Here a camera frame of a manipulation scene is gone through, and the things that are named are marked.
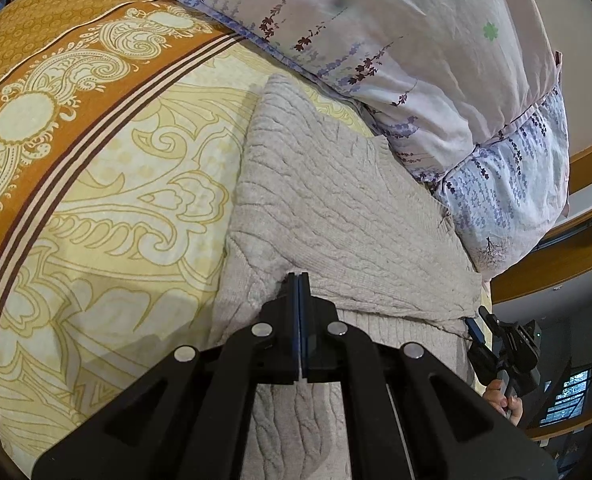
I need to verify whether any beige cable-knit sweater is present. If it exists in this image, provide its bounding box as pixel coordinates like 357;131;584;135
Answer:
211;74;484;480

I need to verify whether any yellow paisley bed sheet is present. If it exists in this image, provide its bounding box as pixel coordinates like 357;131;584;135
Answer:
0;0;384;480

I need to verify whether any floral white pillow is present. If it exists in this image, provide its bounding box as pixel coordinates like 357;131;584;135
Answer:
90;0;562;183

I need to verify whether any person's right hand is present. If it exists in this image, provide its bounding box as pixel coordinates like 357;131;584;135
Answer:
482;379;524;427

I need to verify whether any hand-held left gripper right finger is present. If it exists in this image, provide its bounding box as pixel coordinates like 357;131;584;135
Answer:
301;272;559;480

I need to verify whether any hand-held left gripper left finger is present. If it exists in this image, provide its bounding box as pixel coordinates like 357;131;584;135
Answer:
31;273;303;480

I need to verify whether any wooden headboard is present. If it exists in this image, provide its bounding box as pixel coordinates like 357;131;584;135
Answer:
490;132;592;307

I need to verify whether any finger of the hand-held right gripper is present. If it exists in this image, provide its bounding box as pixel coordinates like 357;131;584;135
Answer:
462;316;488;347
478;305;502;333

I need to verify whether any blue floral pillow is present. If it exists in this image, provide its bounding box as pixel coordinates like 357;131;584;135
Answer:
432;85;572;282

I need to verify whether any window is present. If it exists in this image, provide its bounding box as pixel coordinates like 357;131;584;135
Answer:
538;362;592;429

